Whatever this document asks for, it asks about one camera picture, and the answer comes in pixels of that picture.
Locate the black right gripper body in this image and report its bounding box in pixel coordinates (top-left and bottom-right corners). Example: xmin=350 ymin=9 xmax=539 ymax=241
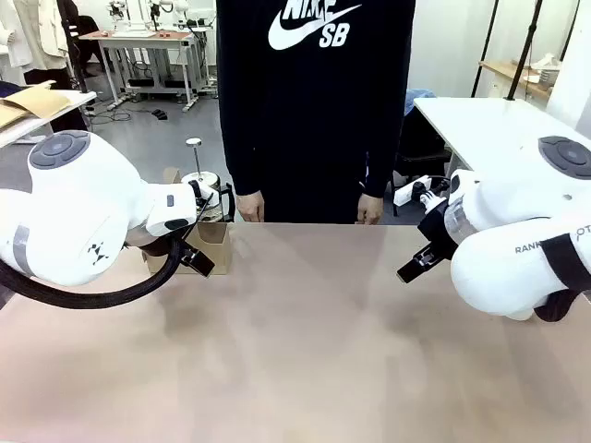
xmin=416 ymin=201 xmax=458 ymax=256

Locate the brown cardboard cup carrier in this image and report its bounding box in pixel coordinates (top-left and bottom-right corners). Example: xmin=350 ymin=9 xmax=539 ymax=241
xmin=141 ymin=166 xmax=233 ymax=277

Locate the person's right forearm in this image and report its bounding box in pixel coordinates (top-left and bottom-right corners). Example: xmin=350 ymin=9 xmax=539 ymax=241
xmin=219 ymin=105 xmax=265 ymax=198

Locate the person's left forearm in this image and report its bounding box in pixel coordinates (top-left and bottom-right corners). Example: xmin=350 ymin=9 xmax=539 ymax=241
xmin=362 ymin=105 xmax=404 ymax=199

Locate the person's left hand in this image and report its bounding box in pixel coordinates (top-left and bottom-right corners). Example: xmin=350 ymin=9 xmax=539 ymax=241
xmin=356 ymin=193 xmax=384 ymax=226

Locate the person's right hand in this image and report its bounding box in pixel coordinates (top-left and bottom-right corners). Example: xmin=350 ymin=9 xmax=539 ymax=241
xmin=236 ymin=190 xmax=266 ymax=224

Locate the white power strip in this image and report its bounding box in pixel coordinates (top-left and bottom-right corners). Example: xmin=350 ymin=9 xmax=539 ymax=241
xmin=392 ymin=177 xmax=445 ymax=207

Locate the black chair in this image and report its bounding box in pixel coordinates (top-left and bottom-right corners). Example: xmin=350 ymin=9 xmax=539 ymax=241
xmin=395 ymin=108 xmax=454 ymax=186

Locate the glass french press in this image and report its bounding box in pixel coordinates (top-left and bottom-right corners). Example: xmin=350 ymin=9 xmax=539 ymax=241
xmin=180 ymin=137 xmax=236 ymax=225

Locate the white side table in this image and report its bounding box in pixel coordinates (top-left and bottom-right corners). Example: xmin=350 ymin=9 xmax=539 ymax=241
xmin=413 ymin=96 xmax=591 ymax=186

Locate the blue cloth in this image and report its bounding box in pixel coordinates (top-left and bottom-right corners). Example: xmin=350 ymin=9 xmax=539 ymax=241
xmin=404 ymin=88 xmax=438 ymax=117

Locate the person in black Nike sweatshirt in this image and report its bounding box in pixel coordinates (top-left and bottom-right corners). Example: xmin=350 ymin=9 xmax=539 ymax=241
xmin=215 ymin=0 xmax=416 ymax=225

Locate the wooden shelf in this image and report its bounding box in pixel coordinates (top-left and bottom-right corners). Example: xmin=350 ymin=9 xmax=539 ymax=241
xmin=478 ymin=58 xmax=555 ymax=99

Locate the black tripod pole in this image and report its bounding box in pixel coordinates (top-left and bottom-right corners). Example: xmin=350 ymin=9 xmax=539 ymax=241
xmin=470 ymin=0 xmax=501 ymax=98
xmin=505 ymin=0 xmax=544 ymax=102

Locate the white table with cardboard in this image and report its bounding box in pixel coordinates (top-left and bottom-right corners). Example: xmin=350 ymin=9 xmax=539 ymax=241
xmin=0 ymin=90 xmax=98 ymax=150

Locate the white workbench with robot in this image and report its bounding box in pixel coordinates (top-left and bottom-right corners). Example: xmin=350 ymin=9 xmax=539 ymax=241
xmin=78 ymin=0 xmax=207 ymax=113

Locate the brown cardboard sheet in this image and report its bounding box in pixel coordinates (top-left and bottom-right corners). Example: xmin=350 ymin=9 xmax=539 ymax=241
xmin=0 ymin=80 xmax=71 ymax=129

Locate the person in white coat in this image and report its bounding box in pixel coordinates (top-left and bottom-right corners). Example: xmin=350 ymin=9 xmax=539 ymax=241
xmin=0 ymin=0 xmax=71 ymax=87

